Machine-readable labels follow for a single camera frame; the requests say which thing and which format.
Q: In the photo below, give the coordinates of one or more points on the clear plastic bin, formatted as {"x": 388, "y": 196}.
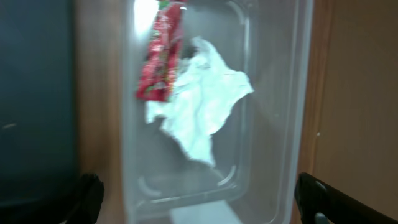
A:
{"x": 257, "y": 149}

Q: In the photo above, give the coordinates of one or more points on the red snack wrapper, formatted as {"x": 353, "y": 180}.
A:
{"x": 159, "y": 72}

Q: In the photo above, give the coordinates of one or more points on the black tray bin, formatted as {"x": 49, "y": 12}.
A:
{"x": 38, "y": 115}

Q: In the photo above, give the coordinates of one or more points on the white napkin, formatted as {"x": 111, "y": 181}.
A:
{"x": 204, "y": 95}

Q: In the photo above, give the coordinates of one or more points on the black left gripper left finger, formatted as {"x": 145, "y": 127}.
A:
{"x": 87, "y": 200}

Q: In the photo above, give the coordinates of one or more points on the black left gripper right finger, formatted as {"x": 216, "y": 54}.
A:
{"x": 319, "y": 202}

